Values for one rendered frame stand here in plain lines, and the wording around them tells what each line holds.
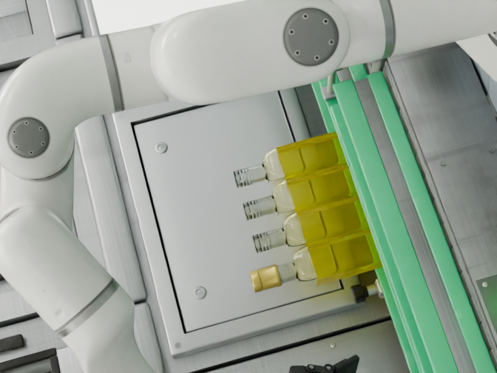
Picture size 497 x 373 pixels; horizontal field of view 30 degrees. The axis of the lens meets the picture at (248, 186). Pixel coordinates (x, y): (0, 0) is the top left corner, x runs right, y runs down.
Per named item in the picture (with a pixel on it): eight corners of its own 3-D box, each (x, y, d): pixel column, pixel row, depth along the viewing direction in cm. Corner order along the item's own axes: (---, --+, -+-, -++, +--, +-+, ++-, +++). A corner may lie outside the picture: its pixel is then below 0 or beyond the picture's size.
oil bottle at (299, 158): (380, 130, 157) (259, 163, 156) (383, 116, 152) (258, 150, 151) (390, 160, 155) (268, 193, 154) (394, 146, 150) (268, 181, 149)
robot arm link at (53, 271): (170, 232, 98) (160, 224, 112) (33, 78, 95) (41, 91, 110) (52, 337, 96) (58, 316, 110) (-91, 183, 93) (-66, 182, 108)
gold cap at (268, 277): (279, 273, 143) (251, 280, 143) (282, 290, 145) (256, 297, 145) (274, 259, 146) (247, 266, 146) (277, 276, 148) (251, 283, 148)
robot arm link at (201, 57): (104, 29, 104) (110, 25, 88) (308, -10, 108) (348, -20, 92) (122, 112, 106) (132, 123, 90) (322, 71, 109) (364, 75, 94)
